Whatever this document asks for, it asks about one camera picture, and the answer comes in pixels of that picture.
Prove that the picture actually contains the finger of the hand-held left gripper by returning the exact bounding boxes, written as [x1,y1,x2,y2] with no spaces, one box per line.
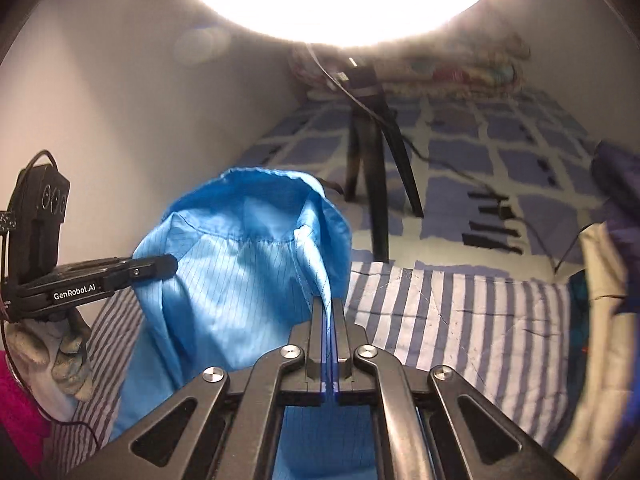
[120,254,179,285]

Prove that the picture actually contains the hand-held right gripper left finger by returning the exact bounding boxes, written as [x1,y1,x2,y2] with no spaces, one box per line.
[82,295,332,480]

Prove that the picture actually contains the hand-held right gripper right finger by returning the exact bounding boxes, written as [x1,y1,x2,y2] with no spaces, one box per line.
[331,297,576,480]

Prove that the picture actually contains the light blue garment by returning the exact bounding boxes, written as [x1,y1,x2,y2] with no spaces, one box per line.
[107,167,386,480]

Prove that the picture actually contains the person's left hand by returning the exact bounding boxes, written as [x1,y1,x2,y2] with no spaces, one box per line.
[7,305,96,403]

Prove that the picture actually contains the blue white striped blanket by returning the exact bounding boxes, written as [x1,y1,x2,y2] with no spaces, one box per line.
[47,260,576,480]

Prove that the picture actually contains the pink cloth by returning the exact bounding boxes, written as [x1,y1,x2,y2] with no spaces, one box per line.
[0,350,53,471]

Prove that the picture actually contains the black tripod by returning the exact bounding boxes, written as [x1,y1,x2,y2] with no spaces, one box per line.
[335,57,426,263]

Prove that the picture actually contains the blue checked bed sheet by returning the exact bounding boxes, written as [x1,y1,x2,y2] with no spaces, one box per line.
[240,85,608,273]

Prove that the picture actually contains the teal cloth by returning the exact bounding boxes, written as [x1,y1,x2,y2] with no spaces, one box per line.
[569,269,595,358]

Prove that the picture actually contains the cream cloth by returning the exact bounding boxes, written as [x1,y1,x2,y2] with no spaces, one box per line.
[547,220,633,480]

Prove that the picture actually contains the dark blue cloth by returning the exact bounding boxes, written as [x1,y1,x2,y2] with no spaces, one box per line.
[590,140,640,311]

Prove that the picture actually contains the round ring light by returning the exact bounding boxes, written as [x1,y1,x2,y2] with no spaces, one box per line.
[172,0,511,46]

